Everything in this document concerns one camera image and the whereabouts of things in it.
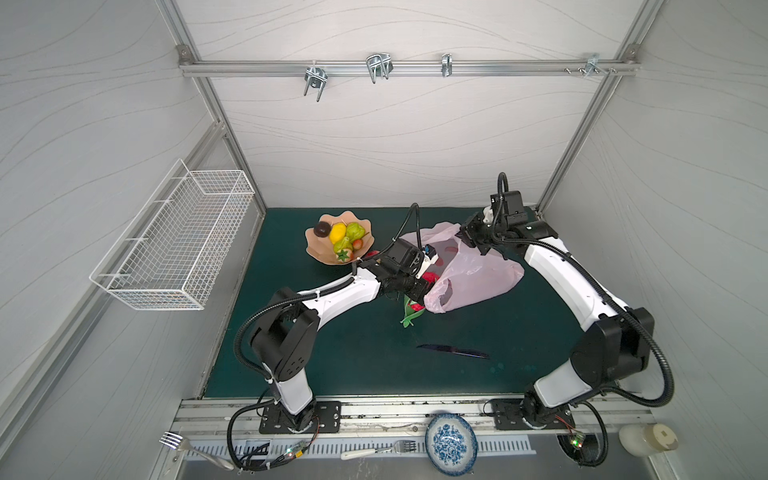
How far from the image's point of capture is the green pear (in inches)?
40.7

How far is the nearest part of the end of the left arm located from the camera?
654 mm

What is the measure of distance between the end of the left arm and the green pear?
331mm
